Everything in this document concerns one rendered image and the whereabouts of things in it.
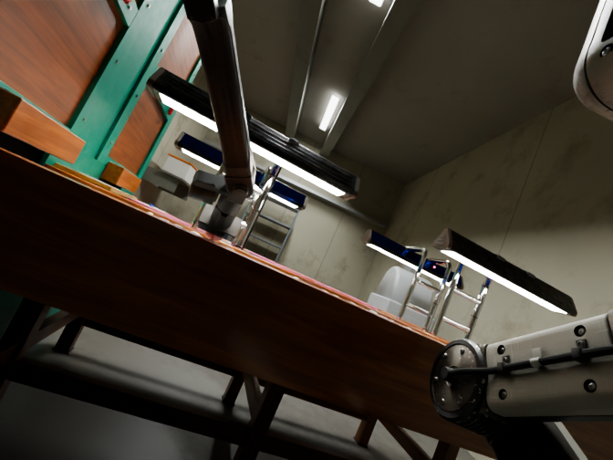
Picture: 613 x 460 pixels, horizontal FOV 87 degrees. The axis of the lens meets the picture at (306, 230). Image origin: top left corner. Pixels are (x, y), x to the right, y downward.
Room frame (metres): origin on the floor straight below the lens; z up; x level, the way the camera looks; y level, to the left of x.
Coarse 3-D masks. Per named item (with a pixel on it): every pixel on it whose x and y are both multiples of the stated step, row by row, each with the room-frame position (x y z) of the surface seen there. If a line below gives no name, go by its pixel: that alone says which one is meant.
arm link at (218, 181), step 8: (200, 176) 0.71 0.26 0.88; (208, 176) 0.72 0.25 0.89; (216, 176) 0.73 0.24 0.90; (192, 184) 0.71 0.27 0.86; (200, 184) 0.71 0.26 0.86; (208, 184) 0.71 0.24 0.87; (216, 184) 0.72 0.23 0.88; (224, 184) 0.73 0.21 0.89; (240, 184) 0.68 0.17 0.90; (192, 192) 0.72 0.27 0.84; (200, 192) 0.72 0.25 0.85; (208, 192) 0.73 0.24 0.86; (216, 192) 0.73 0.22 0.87; (224, 192) 0.72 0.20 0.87; (232, 192) 0.69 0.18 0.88; (240, 192) 0.69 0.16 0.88; (200, 200) 0.74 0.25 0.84; (208, 200) 0.74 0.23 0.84; (232, 200) 0.72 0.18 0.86; (240, 200) 0.71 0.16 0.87
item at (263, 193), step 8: (248, 112) 0.86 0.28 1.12; (296, 144) 0.88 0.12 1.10; (272, 168) 1.04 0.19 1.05; (280, 168) 1.05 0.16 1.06; (272, 176) 1.04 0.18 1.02; (264, 184) 1.05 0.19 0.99; (272, 184) 1.05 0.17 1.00; (256, 192) 1.04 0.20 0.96; (264, 192) 1.04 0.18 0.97; (256, 200) 1.05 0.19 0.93; (264, 200) 1.05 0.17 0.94; (200, 208) 1.00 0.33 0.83; (256, 208) 1.04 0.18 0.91; (256, 216) 1.05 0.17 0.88; (192, 224) 1.00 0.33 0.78; (248, 224) 1.04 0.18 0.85; (248, 232) 1.04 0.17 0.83; (240, 240) 1.04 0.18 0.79; (240, 248) 1.04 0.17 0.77
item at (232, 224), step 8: (208, 208) 0.83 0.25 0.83; (216, 208) 0.78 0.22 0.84; (200, 216) 0.81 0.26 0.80; (208, 216) 0.82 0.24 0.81; (216, 216) 0.79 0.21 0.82; (224, 216) 0.78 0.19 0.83; (232, 216) 0.79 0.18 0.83; (208, 224) 0.81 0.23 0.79; (216, 224) 0.81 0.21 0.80; (224, 224) 0.80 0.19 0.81; (232, 224) 0.84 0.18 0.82; (240, 224) 0.85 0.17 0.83; (224, 232) 0.82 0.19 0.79; (232, 232) 0.83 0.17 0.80
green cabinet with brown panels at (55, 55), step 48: (0, 0) 0.52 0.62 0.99; (48, 0) 0.60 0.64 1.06; (96, 0) 0.72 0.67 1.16; (144, 0) 0.88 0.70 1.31; (0, 48) 0.56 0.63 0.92; (48, 48) 0.67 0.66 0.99; (96, 48) 0.81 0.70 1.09; (144, 48) 1.04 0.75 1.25; (192, 48) 1.50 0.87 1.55; (48, 96) 0.75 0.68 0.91; (96, 96) 0.90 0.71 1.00; (144, 96) 1.25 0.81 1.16; (96, 144) 1.08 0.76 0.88; (144, 144) 1.54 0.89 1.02
